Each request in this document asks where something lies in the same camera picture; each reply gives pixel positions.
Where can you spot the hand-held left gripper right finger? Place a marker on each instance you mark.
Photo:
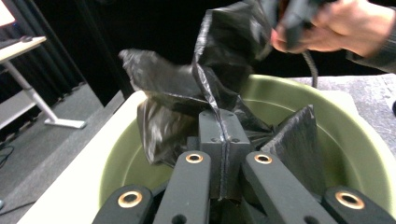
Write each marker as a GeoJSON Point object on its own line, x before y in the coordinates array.
{"type": "Point", "coordinates": [236, 146]}

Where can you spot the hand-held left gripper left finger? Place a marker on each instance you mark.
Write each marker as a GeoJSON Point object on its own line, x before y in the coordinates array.
{"type": "Point", "coordinates": [214, 133]}

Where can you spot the black garbage bag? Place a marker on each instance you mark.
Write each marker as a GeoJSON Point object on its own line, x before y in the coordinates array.
{"type": "Point", "coordinates": [224, 37]}

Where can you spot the green plastic bin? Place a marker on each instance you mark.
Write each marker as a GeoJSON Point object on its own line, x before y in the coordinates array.
{"type": "Point", "coordinates": [342, 140]}

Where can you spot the dark computer mouse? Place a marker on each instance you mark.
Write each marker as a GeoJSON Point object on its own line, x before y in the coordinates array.
{"type": "Point", "coordinates": [26, 39]}

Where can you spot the white desk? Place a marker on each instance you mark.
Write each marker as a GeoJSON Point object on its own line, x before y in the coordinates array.
{"type": "Point", "coordinates": [18, 48]}

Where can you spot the monitor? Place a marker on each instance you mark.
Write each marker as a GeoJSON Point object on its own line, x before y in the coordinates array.
{"type": "Point", "coordinates": [4, 14]}

